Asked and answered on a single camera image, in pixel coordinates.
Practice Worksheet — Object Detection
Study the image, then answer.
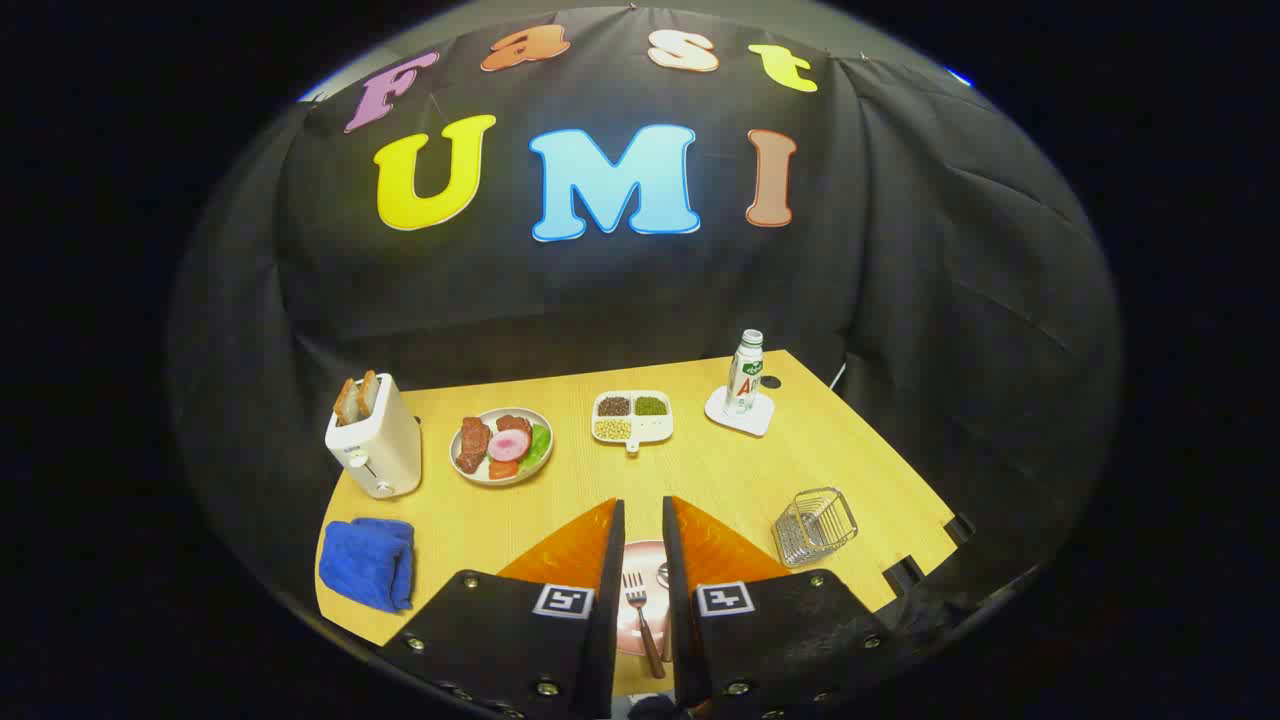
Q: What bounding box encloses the wooden handled metal fork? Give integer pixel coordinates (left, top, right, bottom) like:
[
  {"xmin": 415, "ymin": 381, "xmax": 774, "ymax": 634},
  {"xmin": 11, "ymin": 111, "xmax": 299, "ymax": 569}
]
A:
[{"xmin": 622, "ymin": 572, "xmax": 667, "ymax": 681}]

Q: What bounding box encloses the round white food plate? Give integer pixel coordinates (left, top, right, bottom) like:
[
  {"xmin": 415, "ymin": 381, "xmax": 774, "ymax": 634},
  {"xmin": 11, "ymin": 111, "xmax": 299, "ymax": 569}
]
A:
[{"xmin": 449, "ymin": 407, "xmax": 554, "ymax": 488}]

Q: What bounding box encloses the metal wire basket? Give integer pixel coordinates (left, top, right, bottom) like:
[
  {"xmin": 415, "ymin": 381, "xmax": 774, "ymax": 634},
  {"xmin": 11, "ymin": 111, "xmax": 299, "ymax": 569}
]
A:
[{"xmin": 772, "ymin": 487, "xmax": 859, "ymax": 569}]

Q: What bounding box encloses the white square coaster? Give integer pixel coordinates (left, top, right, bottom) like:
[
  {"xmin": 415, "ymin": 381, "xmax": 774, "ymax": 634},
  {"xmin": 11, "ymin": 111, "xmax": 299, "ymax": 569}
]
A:
[{"xmin": 704, "ymin": 386, "xmax": 777, "ymax": 438}]

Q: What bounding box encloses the white toaster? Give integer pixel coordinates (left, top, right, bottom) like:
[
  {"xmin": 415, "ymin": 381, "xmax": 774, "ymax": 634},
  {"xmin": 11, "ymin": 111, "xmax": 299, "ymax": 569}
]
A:
[{"xmin": 324, "ymin": 373, "xmax": 423, "ymax": 500}]

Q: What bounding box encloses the blue folded cloth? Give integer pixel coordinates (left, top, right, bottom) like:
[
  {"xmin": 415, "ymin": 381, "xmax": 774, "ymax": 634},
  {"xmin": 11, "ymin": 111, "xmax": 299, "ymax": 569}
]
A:
[{"xmin": 318, "ymin": 517, "xmax": 416, "ymax": 613}]

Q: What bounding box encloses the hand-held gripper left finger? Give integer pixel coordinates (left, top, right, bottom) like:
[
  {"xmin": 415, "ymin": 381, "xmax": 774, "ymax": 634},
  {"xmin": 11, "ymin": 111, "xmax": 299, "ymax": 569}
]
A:
[{"xmin": 378, "ymin": 498, "xmax": 627, "ymax": 720}]

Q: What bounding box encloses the long brown meat piece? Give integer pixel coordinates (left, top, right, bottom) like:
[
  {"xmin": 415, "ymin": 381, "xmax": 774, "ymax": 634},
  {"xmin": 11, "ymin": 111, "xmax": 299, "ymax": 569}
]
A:
[{"xmin": 455, "ymin": 417, "xmax": 492, "ymax": 474}]

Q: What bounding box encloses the white drink bottle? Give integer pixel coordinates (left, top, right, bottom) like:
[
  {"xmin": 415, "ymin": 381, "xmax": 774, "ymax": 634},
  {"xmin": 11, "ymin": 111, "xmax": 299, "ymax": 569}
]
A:
[{"xmin": 724, "ymin": 329, "xmax": 765, "ymax": 416}]

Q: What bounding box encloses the white divided bean dish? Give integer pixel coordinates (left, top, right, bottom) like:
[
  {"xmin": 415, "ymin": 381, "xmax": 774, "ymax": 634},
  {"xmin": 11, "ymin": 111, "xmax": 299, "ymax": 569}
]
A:
[{"xmin": 591, "ymin": 390, "xmax": 674, "ymax": 454}]

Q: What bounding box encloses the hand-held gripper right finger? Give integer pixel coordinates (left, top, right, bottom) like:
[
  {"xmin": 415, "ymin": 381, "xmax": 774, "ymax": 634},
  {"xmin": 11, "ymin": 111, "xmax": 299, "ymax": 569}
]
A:
[{"xmin": 662, "ymin": 495, "xmax": 901, "ymax": 720}]

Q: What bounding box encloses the pink plate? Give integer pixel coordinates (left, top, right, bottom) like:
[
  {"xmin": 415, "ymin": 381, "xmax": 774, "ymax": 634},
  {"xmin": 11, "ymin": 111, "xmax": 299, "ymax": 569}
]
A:
[{"xmin": 615, "ymin": 540, "xmax": 671, "ymax": 658}]

